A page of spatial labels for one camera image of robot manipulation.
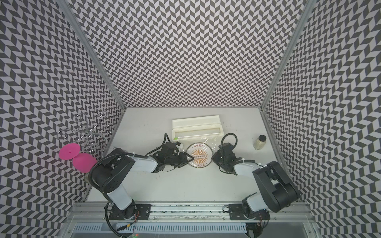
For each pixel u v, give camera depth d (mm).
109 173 467
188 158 860
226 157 707
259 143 889
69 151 596
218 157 822
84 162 650
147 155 643
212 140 918
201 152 932
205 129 956
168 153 726
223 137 722
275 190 432
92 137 1919
